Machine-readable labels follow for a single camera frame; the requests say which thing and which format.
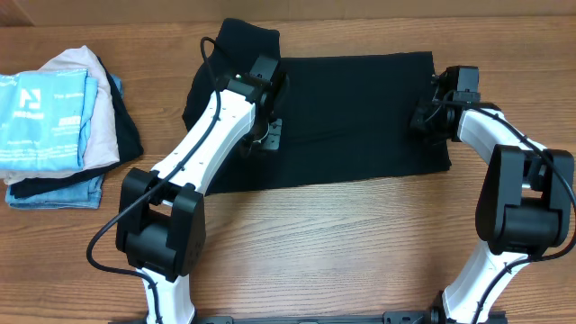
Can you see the blue denim folded garment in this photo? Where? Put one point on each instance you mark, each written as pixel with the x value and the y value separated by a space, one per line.
pixel 67 195

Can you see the beige folded shirt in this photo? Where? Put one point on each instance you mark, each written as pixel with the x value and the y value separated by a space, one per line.
pixel 69 59

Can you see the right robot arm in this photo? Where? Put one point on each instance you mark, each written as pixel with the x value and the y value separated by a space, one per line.
pixel 524 209

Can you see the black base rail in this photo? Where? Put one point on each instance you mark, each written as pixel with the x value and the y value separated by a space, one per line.
pixel 306 319

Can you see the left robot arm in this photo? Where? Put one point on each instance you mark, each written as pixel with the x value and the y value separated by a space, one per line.
pixel 163 232

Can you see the black t-shirt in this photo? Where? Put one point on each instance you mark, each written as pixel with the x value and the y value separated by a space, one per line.
pixel 344 118

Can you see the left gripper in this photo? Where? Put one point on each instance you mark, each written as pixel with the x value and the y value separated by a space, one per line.
pixel 273 140

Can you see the light blue printed folded shirt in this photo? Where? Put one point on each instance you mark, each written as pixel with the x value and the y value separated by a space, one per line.
pixel 45 120

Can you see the black folded shirt in stack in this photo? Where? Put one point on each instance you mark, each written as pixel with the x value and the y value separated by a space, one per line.
pixel 129 147

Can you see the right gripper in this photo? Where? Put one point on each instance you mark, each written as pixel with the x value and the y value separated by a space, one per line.
pixel 418 125

